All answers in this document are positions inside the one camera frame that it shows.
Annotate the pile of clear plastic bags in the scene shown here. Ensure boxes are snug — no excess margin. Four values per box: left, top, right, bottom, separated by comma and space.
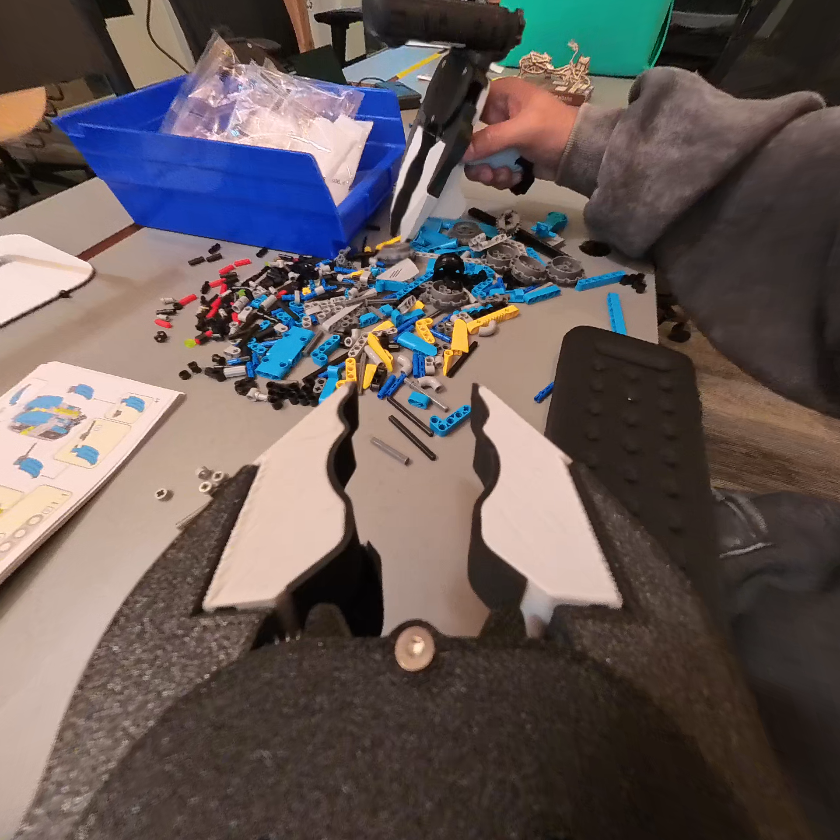
161, 33, 375, 204

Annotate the instruction booklet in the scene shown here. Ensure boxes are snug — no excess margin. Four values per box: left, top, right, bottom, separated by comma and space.
0, 361, 185, 585

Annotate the person's right hand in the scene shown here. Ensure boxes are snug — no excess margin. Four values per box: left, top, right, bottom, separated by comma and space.
462, 77, 580, 191

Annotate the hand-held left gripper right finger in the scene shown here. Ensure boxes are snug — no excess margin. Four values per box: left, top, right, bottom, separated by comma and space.
466, 382, 624, 639

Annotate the black studded plate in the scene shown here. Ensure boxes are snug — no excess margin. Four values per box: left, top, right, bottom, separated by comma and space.
545, 326, 716, 565

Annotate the person's right forearm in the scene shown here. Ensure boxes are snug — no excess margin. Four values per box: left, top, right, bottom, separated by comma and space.
556, 66, 840, 421

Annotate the light blue rectangular panel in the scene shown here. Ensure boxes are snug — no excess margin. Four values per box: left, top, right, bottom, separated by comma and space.
255, 327, 317, 379

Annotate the green panel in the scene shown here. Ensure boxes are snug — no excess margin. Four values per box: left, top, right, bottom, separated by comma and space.
497, 0, 675, 77

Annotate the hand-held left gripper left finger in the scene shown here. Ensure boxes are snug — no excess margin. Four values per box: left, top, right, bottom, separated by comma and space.
202, 382, 383, 618

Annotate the wooden model kit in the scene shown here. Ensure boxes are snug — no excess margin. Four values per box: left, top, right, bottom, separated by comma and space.
517, 38, 595, 107

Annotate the pile of toy building pieces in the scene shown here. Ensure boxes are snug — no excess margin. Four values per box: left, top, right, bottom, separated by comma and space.
154, 206, 651, 462

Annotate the blue plastic bin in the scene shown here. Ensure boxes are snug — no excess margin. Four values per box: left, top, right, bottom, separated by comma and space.
52, 73, 408, 258

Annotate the grey desk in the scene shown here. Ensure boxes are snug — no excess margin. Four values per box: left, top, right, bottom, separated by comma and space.
0, 174, 660, 840

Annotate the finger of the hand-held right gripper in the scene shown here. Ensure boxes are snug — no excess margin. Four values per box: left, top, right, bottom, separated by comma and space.
419, 139, 471, 227
389, 121, 443, 238

